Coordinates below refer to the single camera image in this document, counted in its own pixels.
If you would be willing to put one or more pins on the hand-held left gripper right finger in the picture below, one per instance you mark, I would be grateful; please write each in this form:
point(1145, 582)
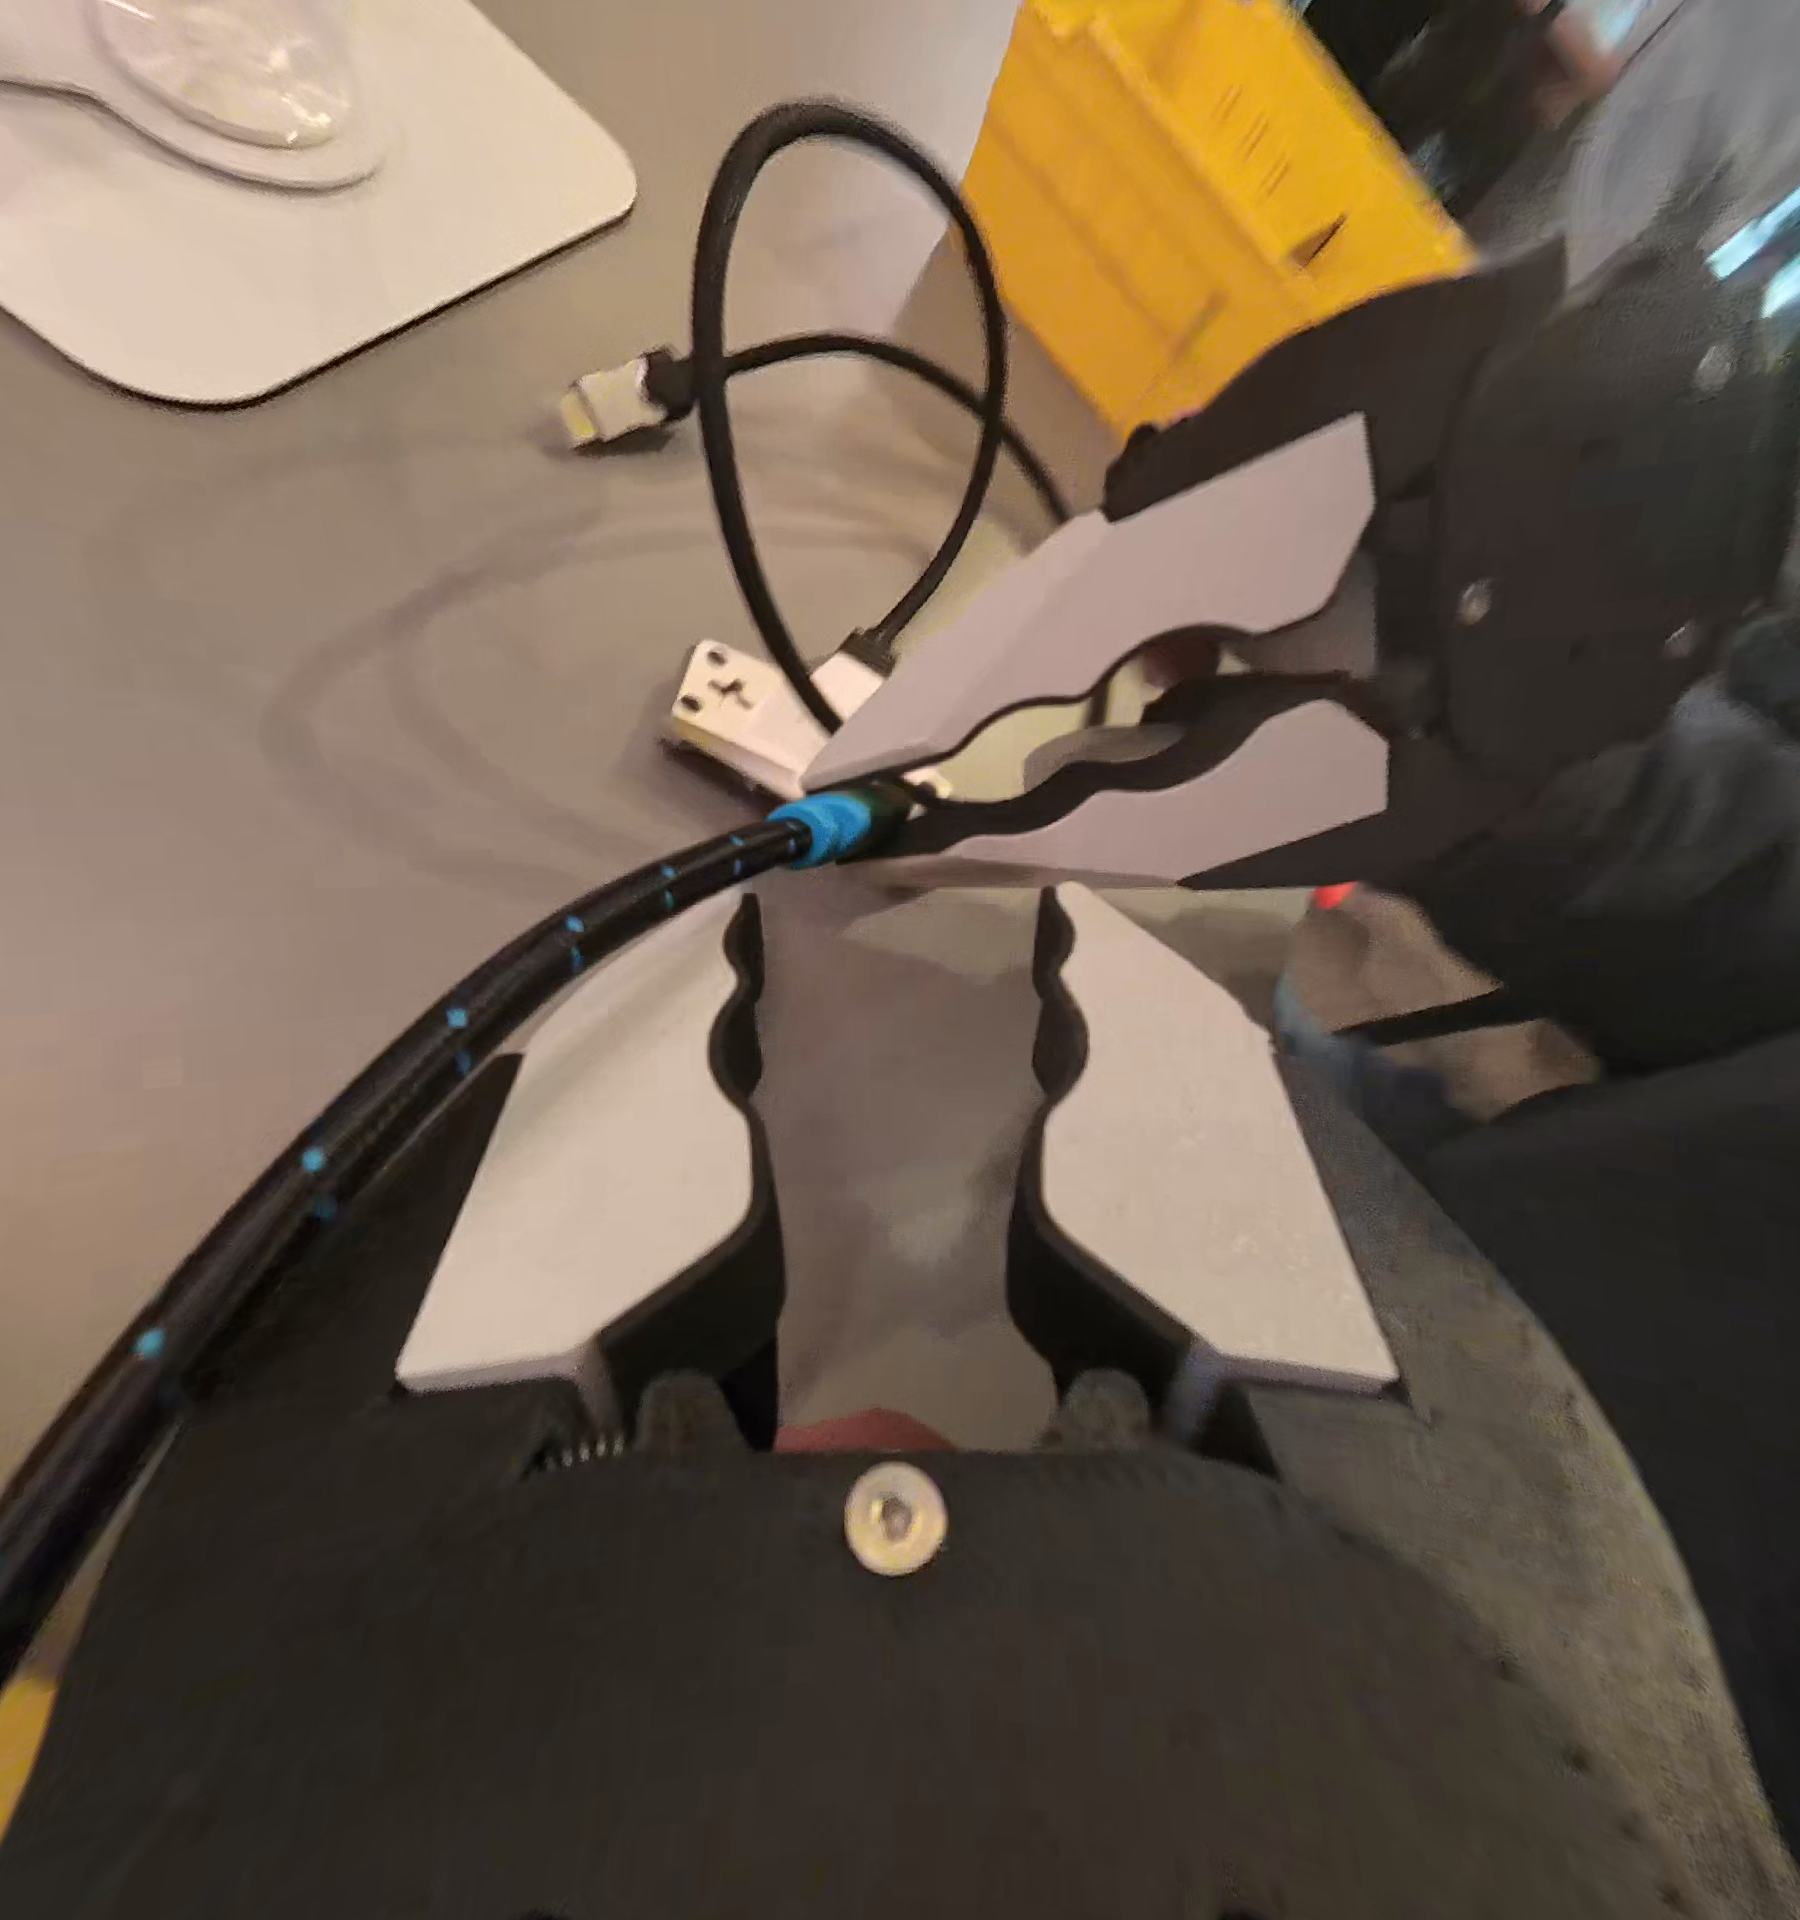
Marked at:
point(1200, 1199)

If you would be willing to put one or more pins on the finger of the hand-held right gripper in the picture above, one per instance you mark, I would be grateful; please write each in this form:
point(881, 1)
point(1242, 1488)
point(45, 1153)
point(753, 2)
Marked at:
point(1245, 803)
point(1140, 585)

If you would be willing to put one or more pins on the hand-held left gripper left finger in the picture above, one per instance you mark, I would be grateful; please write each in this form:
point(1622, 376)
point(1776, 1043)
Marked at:
point(616, 1199)

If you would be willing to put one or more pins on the yellow plastic bin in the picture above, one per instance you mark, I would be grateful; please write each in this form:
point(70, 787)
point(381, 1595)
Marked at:
point(1186, 195)

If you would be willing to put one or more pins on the person's right forearm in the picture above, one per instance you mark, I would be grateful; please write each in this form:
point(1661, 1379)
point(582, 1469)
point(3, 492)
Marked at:
point(1666, 915)

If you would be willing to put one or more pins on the person's dark trousers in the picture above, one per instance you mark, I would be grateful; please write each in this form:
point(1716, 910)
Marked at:
point(1681, 1426)

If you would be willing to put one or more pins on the clear plastic packaging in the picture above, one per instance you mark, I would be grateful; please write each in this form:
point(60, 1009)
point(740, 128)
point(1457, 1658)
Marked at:
point(226, 76)

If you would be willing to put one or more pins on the white rounded base plate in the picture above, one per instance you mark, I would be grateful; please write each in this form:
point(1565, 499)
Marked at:
point(315, 284)

